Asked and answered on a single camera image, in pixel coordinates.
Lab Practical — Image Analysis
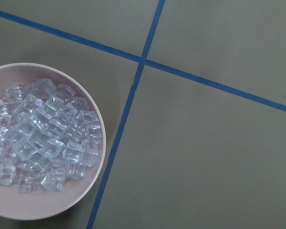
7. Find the pink bowl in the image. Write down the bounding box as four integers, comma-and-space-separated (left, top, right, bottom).
0, 62, 106, 220

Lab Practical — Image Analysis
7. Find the clear ice cubes pile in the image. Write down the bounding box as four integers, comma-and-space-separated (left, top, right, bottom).
0, 79, 102, 193

